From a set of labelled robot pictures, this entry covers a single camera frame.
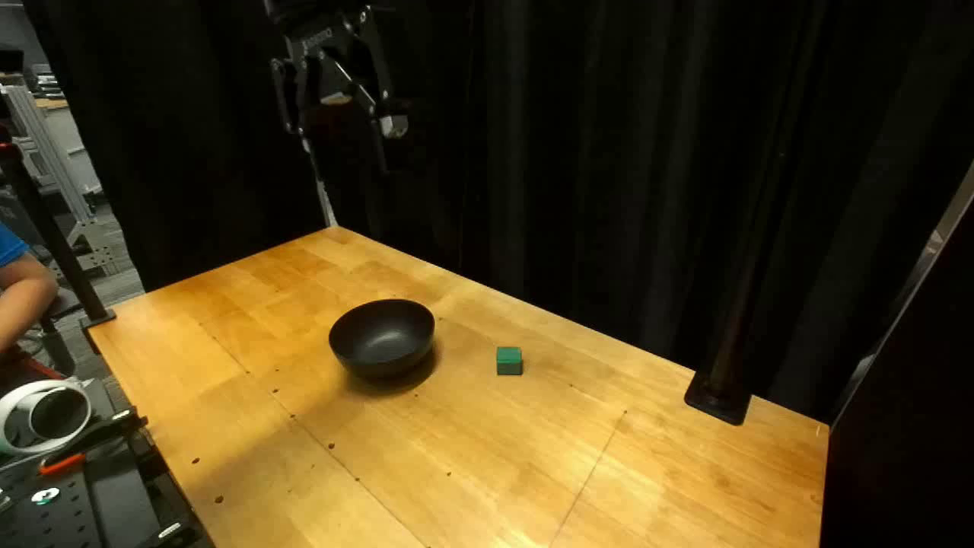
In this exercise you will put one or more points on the black bowl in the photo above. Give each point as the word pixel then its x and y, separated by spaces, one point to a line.
pixel 383 338

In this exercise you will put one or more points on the white VR headset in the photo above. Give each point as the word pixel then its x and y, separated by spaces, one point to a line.
pixel 45 415

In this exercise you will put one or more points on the black slanted pole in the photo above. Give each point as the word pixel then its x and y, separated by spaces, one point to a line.
pixel 60 249

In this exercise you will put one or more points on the black post with base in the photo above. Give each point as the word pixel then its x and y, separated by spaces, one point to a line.
pixel 733 355

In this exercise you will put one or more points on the green cube block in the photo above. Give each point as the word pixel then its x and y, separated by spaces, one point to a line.
pixel 510 360

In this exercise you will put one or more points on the grey metal frame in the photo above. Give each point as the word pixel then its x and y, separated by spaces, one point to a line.
pixel 48 153

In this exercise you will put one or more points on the black curtain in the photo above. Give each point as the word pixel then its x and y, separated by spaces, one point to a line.
pixel 627 153

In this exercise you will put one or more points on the black panel with grey edge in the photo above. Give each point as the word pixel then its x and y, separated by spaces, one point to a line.
pixel 909 406

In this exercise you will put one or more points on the blue shirt sleeve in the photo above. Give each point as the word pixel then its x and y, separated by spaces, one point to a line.
pixel 12 244

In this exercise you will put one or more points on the person's bare forearm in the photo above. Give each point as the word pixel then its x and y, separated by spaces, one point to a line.
pixel 21 295

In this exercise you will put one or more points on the black perforated breadboard table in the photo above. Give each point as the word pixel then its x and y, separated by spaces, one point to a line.
pixel 102 503

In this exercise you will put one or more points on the thin white rod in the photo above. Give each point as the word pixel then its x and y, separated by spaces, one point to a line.
pixel 322 184

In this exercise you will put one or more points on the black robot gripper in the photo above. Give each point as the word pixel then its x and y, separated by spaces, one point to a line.
pixel 317 18

